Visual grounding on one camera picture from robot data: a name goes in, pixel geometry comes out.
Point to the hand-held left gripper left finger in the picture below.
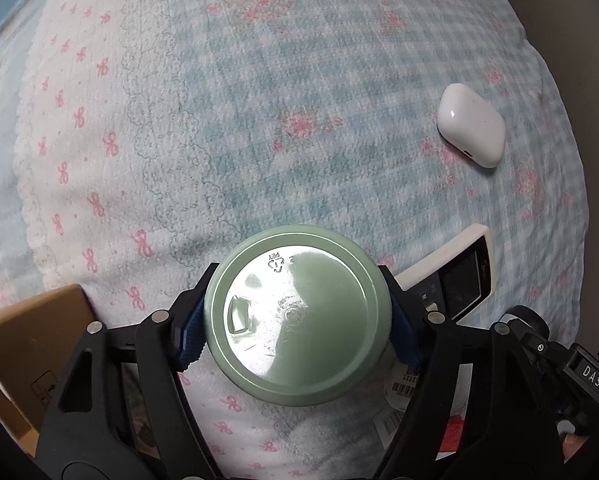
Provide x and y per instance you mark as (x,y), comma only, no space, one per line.
(188,336)

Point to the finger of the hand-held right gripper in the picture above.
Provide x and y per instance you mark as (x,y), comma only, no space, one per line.
(527,321)

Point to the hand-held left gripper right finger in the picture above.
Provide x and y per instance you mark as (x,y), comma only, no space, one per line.
(405,332)

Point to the pale green round jar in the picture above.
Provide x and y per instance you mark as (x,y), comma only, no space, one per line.
(298,316)

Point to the white packet with barcode label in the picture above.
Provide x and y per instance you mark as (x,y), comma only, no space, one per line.
(397,400)

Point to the white remote control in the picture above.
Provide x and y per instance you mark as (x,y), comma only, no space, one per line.
(454,272)

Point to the dark colourful packet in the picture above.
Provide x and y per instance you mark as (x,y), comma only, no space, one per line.
(139,410)

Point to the red packet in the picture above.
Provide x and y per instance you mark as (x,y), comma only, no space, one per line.
(454,435)

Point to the brown cardboard box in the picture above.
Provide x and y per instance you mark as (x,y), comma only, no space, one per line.
(24,340)

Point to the white earbuds case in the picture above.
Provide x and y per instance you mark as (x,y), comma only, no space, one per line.
(472,122)

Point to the checked floral printed blanket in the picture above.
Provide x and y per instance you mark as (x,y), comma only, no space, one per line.
(259,125)

